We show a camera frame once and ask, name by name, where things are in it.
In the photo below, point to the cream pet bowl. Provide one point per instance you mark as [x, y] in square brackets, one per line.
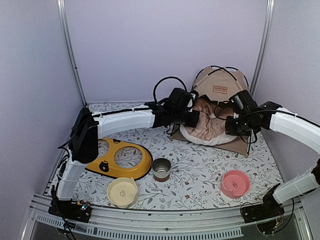
[122, 192]

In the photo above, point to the aluminium frame post right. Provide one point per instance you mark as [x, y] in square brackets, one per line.
[263, 45]

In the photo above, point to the pink pet bowl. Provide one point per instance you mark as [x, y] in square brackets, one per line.
[235, 184]

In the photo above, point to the beige pet tent fabric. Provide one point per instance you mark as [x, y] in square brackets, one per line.
[215, 85]

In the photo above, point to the aluminium frame post left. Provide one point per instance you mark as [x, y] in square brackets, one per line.
[69, 48]

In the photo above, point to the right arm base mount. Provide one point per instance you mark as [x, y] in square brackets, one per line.
[260, 212]

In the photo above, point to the yellow double bowl holder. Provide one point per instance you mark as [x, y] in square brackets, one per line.
[121, 159]

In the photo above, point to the aluminium frame post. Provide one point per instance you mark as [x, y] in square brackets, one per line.
[69, 48]
[263, 45]

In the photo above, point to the beige patterned pet pillow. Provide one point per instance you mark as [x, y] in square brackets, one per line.
[210, 130]

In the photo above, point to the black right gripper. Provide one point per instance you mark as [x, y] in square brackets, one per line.
[229, 130]

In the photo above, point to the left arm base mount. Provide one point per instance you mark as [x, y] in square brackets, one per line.
[70, 210]

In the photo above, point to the steel cup with brown base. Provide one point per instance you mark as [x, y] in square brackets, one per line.
[161, 168]

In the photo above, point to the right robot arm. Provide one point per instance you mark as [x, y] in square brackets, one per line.
[251, 118]

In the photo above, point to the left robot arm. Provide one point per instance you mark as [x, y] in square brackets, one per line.
[89, 127]

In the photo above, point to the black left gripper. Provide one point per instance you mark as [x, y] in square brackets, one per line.
[194, 121]

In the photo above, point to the aluminium front rail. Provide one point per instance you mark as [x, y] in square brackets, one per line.
[127, 224]

